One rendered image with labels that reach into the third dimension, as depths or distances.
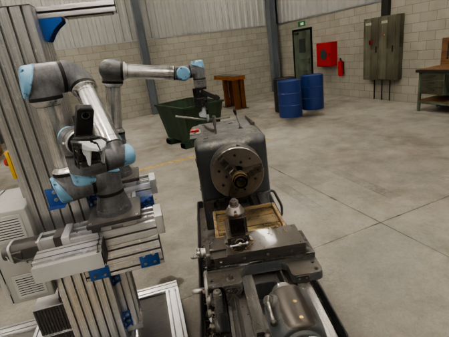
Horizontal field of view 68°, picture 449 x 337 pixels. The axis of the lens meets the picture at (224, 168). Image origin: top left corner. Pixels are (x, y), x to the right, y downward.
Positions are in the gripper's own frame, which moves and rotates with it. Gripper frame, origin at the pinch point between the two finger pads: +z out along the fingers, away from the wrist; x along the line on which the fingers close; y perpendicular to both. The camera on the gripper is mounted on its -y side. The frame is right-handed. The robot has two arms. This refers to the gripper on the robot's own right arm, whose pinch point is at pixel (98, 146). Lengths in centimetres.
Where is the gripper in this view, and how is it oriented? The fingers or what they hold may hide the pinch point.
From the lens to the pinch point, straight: 89.5
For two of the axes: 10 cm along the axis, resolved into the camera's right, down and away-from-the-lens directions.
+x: -8.1, 1.6, -5.6
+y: 0.1, 9.7, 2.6
